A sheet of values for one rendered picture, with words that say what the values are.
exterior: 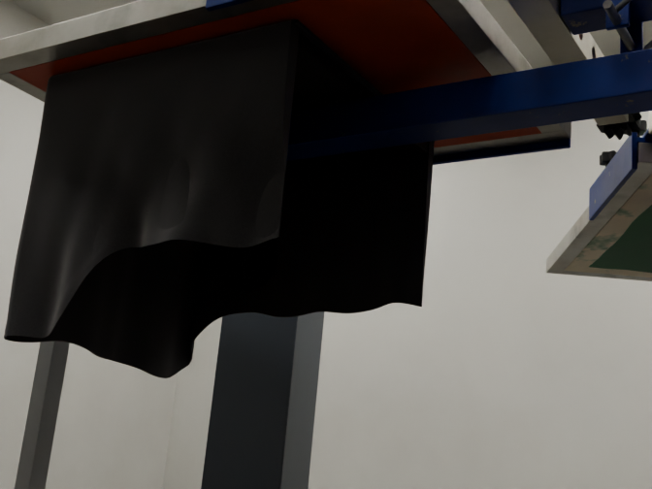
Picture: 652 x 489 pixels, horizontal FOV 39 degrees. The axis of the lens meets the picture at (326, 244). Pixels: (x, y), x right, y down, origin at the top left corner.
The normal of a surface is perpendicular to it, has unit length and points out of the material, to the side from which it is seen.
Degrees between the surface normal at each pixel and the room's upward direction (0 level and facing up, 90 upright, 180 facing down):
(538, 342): 90
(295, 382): 90
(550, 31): 180
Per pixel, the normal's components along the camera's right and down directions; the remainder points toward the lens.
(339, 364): -0.52, -0.28
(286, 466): 0.95, 0.00
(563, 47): -0.09, 0.96
